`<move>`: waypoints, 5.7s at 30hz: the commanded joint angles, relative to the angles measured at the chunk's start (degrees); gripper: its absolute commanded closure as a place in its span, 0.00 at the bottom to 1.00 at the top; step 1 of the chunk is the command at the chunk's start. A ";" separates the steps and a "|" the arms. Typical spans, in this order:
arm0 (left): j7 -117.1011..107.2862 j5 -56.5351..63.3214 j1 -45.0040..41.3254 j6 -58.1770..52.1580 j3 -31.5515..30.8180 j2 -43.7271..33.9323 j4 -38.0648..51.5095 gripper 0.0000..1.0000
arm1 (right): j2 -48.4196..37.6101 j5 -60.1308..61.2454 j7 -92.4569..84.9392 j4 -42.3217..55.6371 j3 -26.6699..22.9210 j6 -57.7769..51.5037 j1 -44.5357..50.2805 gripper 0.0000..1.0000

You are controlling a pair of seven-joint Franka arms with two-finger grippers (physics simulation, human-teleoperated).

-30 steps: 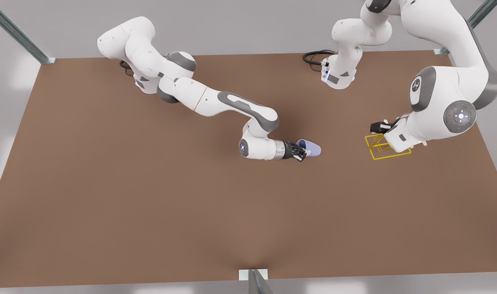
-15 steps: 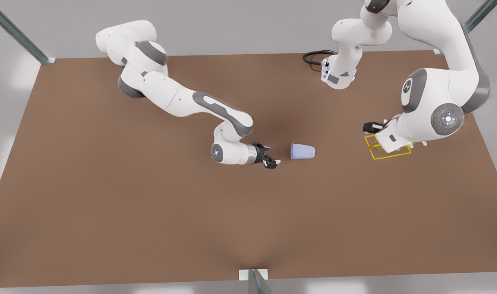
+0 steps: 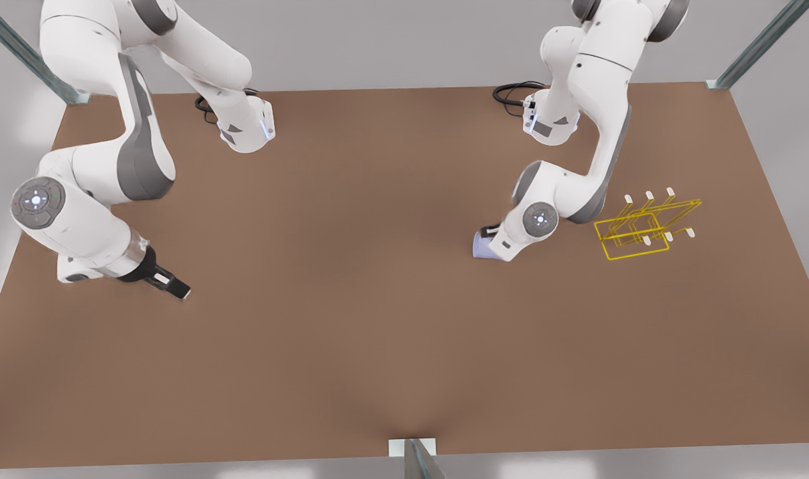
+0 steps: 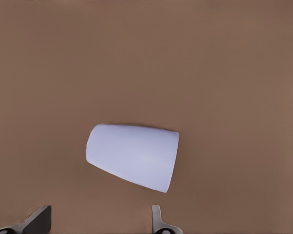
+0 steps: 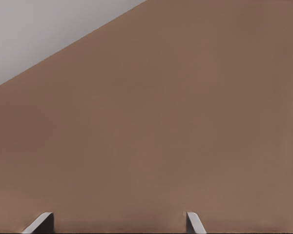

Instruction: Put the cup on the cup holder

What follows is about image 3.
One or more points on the lavender cup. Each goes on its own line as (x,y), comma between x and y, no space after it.
(482,248)

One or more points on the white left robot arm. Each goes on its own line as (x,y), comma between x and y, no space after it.
(597,100)

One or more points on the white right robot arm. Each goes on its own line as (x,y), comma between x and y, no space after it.
(92,166)

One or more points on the silver frame post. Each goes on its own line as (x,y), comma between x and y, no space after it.
(25,56)
(418,459)
(757,43)

